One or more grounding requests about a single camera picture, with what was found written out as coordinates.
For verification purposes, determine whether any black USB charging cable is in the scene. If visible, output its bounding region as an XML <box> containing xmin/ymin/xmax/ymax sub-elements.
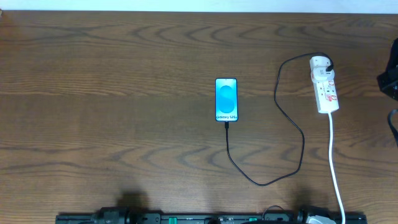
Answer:
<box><xmin>224</xmin><ymin>52</ymin><xmax>335</xmax><ymax>187</ymax></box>

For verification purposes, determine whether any blue Galaxy smartphone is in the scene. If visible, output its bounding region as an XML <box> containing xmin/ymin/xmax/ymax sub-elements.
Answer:
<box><xmin>215</xmin><ymin>78</ymin><xmax>239</xmax><ymax>122</ymax></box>

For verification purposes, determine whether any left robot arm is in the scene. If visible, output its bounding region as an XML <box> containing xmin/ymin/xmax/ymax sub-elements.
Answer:
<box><xmin>94</xmin><ymin>207</ymin><xmax>129</xmax><ymax>224</ymax></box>

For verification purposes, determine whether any white charger plug adapter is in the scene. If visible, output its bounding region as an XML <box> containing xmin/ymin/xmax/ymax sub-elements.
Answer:
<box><xmin>310</xmin><ymin>56</ymin><xmax>333</xmax><ymax>72</ymax></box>

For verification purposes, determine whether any white power strip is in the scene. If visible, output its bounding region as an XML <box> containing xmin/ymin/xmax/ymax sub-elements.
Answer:
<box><xmin>311</xmin><ymin>68</ymin><xmax>340</xmax><ymax>114</ymax></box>

